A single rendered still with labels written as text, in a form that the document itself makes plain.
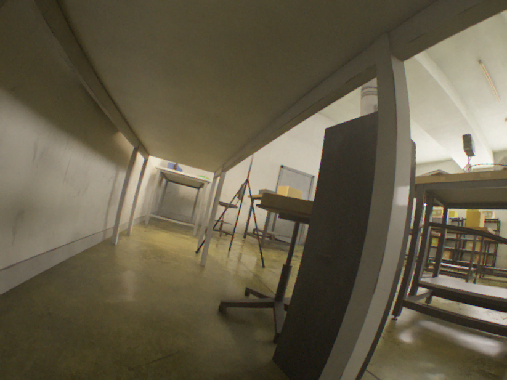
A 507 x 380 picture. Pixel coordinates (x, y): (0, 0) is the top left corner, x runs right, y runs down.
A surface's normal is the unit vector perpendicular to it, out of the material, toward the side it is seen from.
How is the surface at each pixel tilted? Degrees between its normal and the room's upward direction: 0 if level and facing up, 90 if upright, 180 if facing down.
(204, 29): 180
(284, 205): 90
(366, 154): 90
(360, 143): 90
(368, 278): 90
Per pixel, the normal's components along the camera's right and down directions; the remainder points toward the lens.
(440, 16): -0.93, -0.25
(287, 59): -0.22, 0.97
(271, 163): 0.31, -0.05
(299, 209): -0.33, -0.19
